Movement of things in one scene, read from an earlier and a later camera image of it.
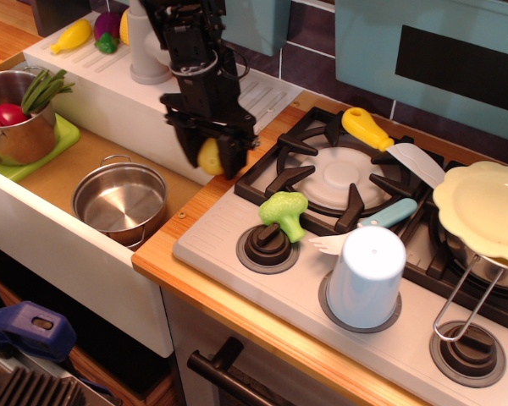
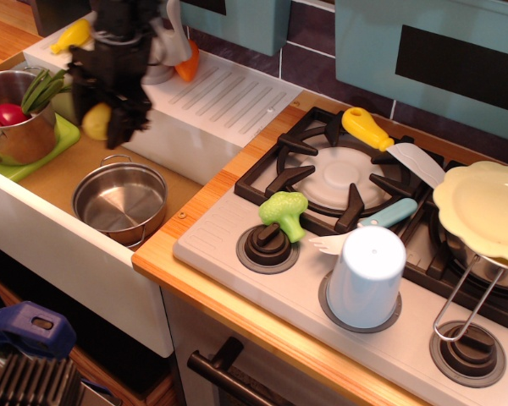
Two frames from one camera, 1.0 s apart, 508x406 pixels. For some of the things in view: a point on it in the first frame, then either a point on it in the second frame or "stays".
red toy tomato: [4, 114] stays
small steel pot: [121, 198] stays
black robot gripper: [210, 101] → [111, 69]
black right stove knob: [474, 360] stays
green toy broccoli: [284, 208] stays
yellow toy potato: [209, 158] → [96, 121]
